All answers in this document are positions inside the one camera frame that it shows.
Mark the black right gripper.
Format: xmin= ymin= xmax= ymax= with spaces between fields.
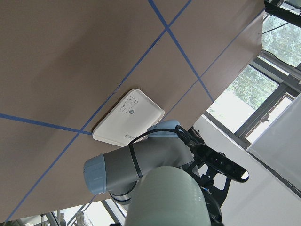
xmin=181 ymin=153 xmax=231 ymax=226

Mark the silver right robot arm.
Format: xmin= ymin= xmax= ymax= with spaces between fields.
xmin=83 ymin=120 xmax=230 ymax=226

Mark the cream rabbit print tray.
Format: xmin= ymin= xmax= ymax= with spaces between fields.
xmin=92 ymin=89 xmax=165 ymax=147

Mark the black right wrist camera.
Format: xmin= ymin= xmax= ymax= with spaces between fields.
xmin=192 ymin=144 xmax=249 ymax=183

